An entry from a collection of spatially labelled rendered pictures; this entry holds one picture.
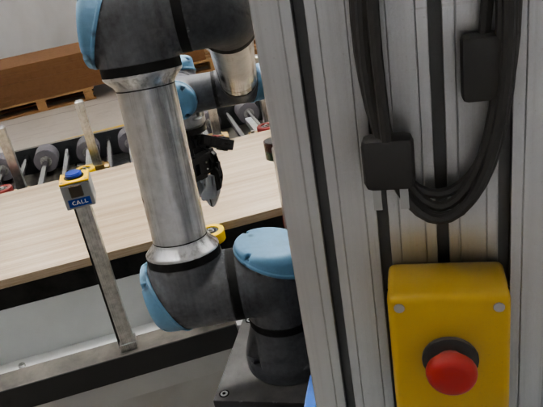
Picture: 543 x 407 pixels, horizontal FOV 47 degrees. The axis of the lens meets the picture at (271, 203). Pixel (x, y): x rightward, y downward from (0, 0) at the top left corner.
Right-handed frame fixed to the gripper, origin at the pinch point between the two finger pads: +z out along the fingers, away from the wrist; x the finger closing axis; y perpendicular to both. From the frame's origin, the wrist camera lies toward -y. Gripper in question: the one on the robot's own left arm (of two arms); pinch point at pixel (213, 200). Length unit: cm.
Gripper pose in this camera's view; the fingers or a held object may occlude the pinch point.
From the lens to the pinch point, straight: 149.7
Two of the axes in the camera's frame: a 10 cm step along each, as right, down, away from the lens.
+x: 7.9, 1.6, -5.9
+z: 1.6, 8.8, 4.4
